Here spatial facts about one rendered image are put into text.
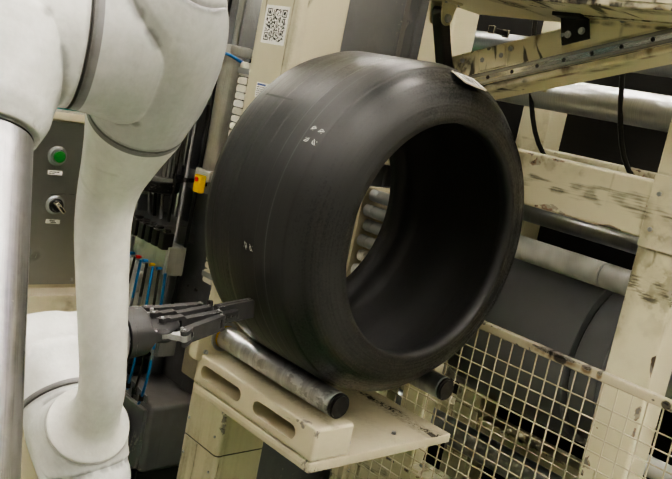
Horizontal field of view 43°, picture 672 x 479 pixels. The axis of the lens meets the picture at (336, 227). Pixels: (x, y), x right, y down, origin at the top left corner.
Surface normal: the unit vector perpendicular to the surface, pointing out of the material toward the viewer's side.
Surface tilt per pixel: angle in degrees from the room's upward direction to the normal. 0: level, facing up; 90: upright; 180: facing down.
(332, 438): 90
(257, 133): 66
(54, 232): 90
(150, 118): 130
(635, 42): 90
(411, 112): 81
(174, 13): 101
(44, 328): 36
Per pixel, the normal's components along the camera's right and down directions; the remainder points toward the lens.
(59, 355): 0.54, -0.54
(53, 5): 0.62, -0.04
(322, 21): 0.66, 0.26
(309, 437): -0.73, -0.03
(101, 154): -0.49, 0.64
